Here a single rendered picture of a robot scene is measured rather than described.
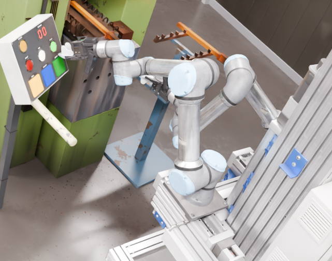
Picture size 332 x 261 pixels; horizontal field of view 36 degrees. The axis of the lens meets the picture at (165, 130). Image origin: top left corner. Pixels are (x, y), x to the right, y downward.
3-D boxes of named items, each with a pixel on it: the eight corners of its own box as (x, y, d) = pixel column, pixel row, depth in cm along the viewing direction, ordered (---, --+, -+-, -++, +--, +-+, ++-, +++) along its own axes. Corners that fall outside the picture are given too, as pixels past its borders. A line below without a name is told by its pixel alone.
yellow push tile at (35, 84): (44, 89, 223) (39, 73, 218) (35, 98, 217) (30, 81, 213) (40, 89, 223) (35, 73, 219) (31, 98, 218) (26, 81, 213)
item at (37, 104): (76, 145, 259) (79, 138, 256) (68, 148, 256) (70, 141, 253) (27, 93, 277) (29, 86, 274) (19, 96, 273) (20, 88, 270)
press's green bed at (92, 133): (102, 159, 344) (120, 106, 316) (56, 179, 318) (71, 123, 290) (53, 109, 367) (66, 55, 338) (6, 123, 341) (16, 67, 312)
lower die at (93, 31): (115, 44, 281) (119, 31, 276) (87, 51, 267) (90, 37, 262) (69, 4, 298) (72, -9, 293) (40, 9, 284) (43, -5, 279)
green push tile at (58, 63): (66, 70, 239) (61, 55, 234) (58, 76, 233) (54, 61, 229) (62, 70, 239) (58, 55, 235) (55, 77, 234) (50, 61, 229)
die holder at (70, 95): (120, 106, 316) (141, 46, 289) (71, 123, 290) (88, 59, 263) (66, 55, 338) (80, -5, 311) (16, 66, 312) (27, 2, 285)
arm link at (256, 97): (276, 150, 258) (221, 77, 229) (270, 131, 270) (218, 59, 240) (298, 140, 254) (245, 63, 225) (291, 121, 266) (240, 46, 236)
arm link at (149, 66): (231, 54, 201) (145, 51, 235) (213, 59, 194) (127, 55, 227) (232, 83, 204) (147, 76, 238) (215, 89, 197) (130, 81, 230)
